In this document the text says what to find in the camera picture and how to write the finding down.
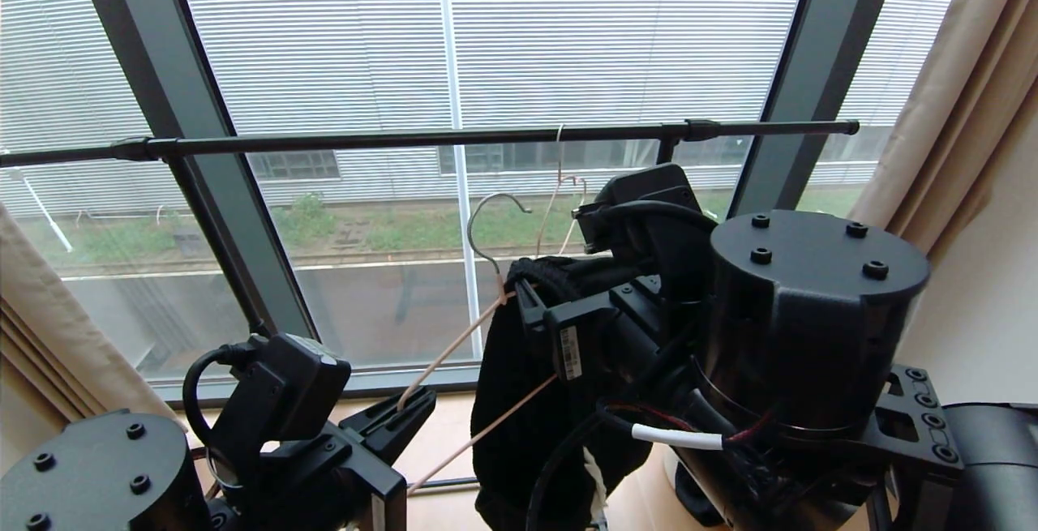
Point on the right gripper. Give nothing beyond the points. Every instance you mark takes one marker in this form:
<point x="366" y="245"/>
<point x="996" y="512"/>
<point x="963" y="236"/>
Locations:
<point x="641" y="336"/>

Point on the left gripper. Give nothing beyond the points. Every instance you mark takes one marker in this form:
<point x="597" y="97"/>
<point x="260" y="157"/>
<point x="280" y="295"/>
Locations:
<point x="349" y="490"/>

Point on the black shorts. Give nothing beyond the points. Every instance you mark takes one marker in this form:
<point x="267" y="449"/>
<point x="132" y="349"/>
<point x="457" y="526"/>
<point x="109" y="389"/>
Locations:
<point x="527" y="401"/>

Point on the pink clothes hanger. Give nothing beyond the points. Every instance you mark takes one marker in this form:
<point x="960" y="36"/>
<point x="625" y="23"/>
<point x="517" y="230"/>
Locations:
<point x="558" y="182"/>
<point x="454" y="344"/>

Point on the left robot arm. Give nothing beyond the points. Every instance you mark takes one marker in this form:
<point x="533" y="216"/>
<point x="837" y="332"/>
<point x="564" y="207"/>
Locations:
<point x="97" y="474"/>

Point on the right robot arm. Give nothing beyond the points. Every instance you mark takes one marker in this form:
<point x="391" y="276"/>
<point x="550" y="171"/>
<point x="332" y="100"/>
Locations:
<point x="811" y="328"/>

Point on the black clothes rack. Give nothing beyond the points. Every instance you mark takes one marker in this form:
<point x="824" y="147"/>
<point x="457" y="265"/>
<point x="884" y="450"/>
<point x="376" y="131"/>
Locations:
<point x="405" y="140"/>

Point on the beige curtain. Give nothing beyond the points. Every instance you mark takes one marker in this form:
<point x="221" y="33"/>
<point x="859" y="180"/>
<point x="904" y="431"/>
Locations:
<point x="949" y="109"/>
<point x="65" y="328"/>

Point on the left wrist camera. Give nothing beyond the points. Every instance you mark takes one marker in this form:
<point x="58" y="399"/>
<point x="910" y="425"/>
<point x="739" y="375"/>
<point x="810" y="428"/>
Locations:
<point x="300" y="385"/>

